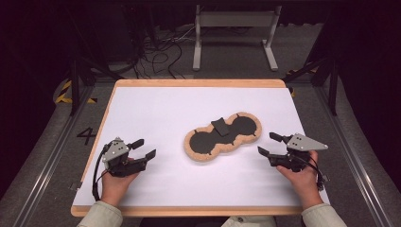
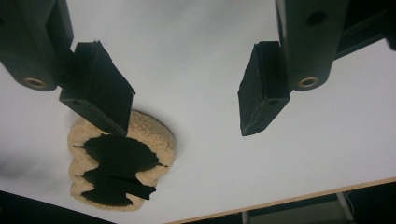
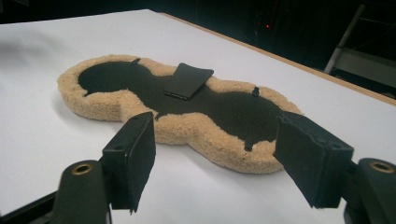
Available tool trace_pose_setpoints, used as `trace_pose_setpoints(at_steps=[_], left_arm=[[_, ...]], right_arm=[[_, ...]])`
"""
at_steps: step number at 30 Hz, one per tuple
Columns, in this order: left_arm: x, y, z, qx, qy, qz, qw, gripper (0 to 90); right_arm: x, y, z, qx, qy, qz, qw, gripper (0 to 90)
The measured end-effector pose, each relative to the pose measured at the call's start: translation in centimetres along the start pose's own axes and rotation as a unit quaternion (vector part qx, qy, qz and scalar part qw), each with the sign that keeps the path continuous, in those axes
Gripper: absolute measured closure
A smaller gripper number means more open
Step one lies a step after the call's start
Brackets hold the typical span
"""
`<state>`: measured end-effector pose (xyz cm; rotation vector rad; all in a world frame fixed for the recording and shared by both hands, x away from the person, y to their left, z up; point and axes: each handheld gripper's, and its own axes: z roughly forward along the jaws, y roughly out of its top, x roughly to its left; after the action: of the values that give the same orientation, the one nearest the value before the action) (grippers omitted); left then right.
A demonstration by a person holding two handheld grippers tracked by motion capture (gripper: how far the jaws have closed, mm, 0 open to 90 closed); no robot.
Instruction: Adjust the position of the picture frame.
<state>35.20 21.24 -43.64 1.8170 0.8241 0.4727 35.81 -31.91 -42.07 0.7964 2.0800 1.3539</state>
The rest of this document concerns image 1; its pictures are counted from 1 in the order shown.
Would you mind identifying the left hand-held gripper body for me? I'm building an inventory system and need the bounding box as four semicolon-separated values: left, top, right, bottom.
102;136;149;178

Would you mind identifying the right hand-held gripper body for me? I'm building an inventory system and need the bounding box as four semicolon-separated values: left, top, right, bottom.
270;132;329;173

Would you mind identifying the person's left hand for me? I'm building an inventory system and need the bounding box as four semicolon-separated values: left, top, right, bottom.
100;171;141;207

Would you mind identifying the person's right hand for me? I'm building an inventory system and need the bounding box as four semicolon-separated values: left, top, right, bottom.
276;150;324;211

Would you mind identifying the yellow black hazard tape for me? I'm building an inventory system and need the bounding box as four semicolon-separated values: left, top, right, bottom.
55;79;97;105
285;67;318;97

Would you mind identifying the black metal stand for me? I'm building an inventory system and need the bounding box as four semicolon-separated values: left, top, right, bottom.
67;9;124;116
282;15;340;116

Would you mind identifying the person's light jacket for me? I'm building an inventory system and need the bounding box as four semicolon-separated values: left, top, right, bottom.
220;216;278;227

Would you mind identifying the white metal stand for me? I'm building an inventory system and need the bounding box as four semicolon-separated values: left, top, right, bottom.
192;4;283;72

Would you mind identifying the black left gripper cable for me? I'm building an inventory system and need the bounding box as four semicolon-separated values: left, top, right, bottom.
92;142;113;202

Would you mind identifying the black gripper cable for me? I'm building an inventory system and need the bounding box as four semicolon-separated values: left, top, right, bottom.
92;142;113;202
296;154;327;192

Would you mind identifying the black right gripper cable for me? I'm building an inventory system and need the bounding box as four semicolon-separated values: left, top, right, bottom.
296;154;327;192

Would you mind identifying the aluminium floor rail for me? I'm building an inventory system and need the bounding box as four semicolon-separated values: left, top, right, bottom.
315;84;395;227
12;84;94;227

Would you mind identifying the tangle of black floor cables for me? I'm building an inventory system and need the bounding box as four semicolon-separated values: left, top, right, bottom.
131;25;197;79

